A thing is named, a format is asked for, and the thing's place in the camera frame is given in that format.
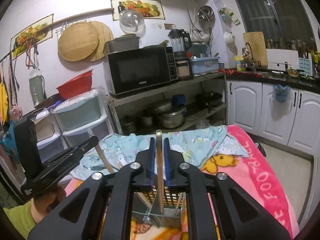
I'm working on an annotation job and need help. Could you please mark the metal shelf rack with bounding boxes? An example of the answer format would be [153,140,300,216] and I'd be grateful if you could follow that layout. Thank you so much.
[107,71,228,136]

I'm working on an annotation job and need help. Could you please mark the glass pot lid on wall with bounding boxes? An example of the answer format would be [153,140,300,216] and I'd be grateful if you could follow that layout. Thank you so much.
[119,9,145,34]

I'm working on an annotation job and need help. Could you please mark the round wooden cutting board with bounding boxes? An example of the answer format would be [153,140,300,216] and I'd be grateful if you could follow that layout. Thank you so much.
[57,21,113,62]

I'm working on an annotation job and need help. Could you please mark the rectangular wooden cutting board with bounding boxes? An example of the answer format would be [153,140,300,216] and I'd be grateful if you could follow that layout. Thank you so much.
[243,31,267,68]

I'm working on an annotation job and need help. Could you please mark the white kitchen cabinets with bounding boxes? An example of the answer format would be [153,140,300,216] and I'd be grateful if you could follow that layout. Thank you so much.
[227,80,319,157]

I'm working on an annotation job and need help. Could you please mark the green sleeve left forearm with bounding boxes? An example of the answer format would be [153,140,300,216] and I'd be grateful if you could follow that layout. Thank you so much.
[4,201,36,239]

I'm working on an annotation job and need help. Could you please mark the green perforated utensil basket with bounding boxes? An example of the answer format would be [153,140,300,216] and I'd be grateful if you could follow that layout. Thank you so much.
[132,188,185,229]

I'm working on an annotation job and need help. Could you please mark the pastel plastic drawer unit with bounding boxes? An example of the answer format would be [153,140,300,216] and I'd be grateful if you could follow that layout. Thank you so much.
[31,89,108,162]

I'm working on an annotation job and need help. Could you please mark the fruit picture on wall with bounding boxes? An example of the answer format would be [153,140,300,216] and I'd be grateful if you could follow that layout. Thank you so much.
[111,0,165,21]

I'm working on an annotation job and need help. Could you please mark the green thermos bottle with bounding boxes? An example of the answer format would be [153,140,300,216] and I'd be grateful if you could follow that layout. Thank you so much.
[29,68,47,107]

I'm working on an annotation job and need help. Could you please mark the light blue patterned blanket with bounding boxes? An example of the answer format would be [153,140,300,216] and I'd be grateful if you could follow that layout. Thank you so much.
[71,125,249,180]

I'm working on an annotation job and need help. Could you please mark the red plastic basin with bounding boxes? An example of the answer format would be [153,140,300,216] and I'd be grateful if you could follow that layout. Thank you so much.
[57,70,93,100]

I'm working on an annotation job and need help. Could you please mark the black microwave oven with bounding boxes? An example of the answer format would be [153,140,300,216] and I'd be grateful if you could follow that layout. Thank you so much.
[104,46,178,97]

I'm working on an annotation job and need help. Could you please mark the pink orange cartoon blanket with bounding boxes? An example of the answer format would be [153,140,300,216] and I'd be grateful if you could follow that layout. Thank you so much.
[66,125,299,239]

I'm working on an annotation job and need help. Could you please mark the chopsticks pair in basket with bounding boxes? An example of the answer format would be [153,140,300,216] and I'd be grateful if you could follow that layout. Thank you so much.
[94,144,152,210]

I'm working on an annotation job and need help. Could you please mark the left hand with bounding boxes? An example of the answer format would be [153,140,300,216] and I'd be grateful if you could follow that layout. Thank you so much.
[31,186,66,224]

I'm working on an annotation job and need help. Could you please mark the steel cooking pot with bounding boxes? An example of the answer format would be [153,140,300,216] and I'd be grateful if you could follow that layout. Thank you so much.
[159,105,186,129]

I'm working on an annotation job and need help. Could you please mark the black blender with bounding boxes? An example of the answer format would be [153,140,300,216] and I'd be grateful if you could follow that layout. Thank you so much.
[168,29,193,80]

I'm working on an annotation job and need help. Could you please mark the window with dark frame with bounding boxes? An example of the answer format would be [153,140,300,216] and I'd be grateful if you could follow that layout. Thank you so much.
[237,0,315,45]

